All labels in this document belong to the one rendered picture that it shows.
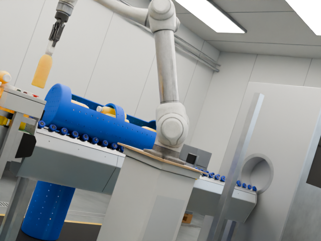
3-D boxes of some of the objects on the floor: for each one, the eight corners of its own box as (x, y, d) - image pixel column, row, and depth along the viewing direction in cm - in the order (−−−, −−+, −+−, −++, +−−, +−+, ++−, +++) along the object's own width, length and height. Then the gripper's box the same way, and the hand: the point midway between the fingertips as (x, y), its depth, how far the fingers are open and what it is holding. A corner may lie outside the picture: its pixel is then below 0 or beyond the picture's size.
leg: (-4, 270, 238) (30, 175, 241) (-13, 270, 235) (21, 173, 238) (-6, 266, 243) (27, 172, 246) (-15, 266, 239) (19, 170, 243)
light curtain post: (197, 305, 291) (264, 95, 300) (191, 305, 287) (260, 93, 297) (191, 301, 296) (258, 94, 305) (186, 301, 292) (254, 92, 302)
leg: (2, 281, 227) (37, 181, 230) (-8, 281, 223) (28, 179, 227) (-1, 277, 231) (35, 178, 235) (-10, 277, 228) (26, 176, 231)
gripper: (74, 16, 213) (60, 55, 212) (63, 17, 227) (49, 55, 225) (62, 9, 209) (48, 50, 207) (51, 12, 222) (37, 50, 221)
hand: (50, 47), depth 216 cm, fingers closed on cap, 4 cm apart
